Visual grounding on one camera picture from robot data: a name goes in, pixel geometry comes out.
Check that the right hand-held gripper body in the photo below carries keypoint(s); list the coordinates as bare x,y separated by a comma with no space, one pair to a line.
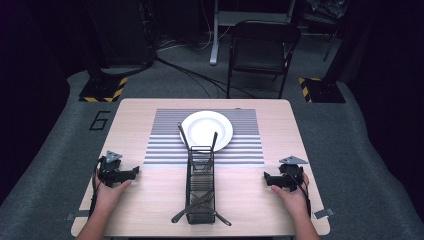
293,176

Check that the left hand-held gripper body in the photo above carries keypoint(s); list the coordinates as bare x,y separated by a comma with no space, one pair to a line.
108,171

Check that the silver knife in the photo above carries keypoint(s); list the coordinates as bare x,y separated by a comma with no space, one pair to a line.
183,135
224,220

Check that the person's right hand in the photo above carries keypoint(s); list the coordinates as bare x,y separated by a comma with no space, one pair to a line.
296,201

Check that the person's left hand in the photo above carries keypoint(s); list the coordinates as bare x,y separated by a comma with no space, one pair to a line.
106,198

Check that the grey striped placemat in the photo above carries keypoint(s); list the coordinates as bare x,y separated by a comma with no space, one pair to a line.
166,146

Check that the grey tape tab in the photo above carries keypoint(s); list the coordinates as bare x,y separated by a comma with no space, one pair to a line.
78,215
324,213

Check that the black stand base hazard tape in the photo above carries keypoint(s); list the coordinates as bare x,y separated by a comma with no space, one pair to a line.
325,90
103,88

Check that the white round plate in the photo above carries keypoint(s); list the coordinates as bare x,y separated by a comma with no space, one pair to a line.
206,128

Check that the black folding chair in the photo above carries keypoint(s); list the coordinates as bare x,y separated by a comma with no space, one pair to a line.
260,53

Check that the black cabinet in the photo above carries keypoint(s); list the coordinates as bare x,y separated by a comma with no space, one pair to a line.
123,30

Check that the white desk frame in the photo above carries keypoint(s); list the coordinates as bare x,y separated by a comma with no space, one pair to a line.
214,40

